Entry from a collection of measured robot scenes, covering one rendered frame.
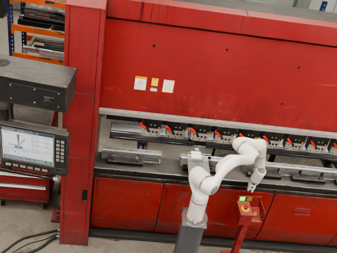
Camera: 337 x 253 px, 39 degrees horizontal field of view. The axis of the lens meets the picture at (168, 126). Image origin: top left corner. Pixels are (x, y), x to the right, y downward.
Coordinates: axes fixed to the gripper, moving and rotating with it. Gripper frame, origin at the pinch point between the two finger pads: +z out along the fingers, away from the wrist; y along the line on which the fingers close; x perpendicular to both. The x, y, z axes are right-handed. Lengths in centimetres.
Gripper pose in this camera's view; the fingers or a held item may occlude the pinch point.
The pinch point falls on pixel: (247, 190)
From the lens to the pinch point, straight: 403.6
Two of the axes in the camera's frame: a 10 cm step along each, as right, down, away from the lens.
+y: 2.5, -7.4, 6.3
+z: -2.0, 5.9, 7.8
